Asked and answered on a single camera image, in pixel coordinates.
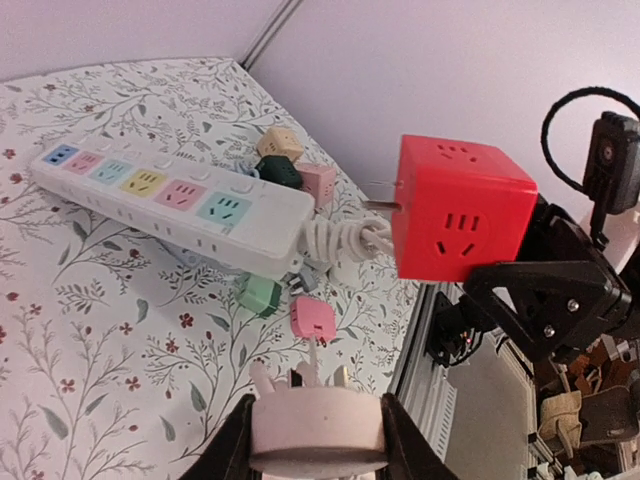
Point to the pink cable plug head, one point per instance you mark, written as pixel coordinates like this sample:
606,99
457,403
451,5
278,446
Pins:
314,431

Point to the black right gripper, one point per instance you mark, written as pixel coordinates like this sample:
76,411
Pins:
562,293

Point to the aluminium front rail frame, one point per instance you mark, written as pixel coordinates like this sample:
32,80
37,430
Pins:
476,416

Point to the white multicolour power strip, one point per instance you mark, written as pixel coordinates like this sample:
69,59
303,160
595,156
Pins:
240,221

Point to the dark green cube adapter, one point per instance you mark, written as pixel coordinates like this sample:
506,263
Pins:
280,170

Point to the aluminium right corner post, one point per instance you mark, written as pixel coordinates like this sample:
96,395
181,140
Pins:
269,32

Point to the floral patterned table mat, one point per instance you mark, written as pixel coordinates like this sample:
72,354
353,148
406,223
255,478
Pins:
118,362

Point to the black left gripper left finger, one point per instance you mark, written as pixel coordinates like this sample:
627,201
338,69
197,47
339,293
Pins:
227,455

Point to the red cube socket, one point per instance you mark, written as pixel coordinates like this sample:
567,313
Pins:
457,206

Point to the grey round plug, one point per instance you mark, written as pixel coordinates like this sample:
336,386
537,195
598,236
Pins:
304,281

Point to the green plug adapter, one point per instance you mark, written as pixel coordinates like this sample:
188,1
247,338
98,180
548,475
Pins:
259,295

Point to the pink plug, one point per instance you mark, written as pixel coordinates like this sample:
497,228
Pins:
313,318

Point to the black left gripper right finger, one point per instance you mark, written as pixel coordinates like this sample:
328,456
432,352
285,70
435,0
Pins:
410,457

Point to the light blue power strip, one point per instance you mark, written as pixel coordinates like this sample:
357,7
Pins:
190,259

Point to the pink cube socket adapter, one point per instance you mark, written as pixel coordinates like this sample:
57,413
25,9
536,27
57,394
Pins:
319,181

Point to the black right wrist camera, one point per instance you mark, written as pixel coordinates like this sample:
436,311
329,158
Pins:
611,178

